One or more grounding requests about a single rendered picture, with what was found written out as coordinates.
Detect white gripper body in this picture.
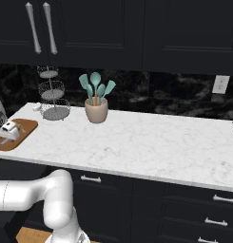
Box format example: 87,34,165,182
0,125,21,141

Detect brown wooden cutting board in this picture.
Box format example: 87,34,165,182
0,118,39,152

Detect beige utensil pot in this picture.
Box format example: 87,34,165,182
84,97,109,124

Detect teal spatula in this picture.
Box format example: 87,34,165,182
78,73,94,106
100,79,117,103

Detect small teal spoon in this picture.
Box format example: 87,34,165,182
95,83,107,104

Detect large teal spoon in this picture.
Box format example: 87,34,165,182
89,71,103,106

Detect black upper cupboard door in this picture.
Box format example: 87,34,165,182
38,0,146,72
142,0,233,78
0,0,43,65

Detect black cupboard door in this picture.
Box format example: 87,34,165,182
71,184,133,243
38,0,146,72
142,0,233,78
0,0,43,65

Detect black drawer front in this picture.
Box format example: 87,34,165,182
69,169,134,192
161,199,233,232
165,182,233,211
158,221,233,243

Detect black lower cupboard door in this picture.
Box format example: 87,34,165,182
71,184,133,243

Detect three-tier wire stand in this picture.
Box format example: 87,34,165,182
36,65,72,122

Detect silver drawer handle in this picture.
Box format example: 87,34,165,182
80,174,103,184
204,216,229,228
212,194,233,204
197,236,220,243

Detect silver cupboard handle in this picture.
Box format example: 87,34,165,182
42,2,59,56
25,2,43,55

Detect white wall socket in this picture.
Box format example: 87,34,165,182
211,74,231,95

